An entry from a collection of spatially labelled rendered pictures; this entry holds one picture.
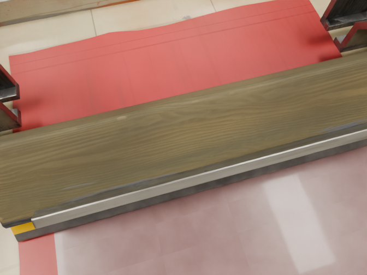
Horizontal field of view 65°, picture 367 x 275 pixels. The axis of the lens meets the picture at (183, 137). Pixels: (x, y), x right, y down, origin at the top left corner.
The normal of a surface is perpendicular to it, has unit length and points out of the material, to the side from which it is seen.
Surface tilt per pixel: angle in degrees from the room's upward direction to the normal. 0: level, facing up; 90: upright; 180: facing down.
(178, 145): 45
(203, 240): 0
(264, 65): 0
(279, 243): 0
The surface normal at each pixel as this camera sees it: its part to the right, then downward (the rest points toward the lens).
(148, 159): 0.20, 0.34
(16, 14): 0.27, 0.88
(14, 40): 0.01, -0.41
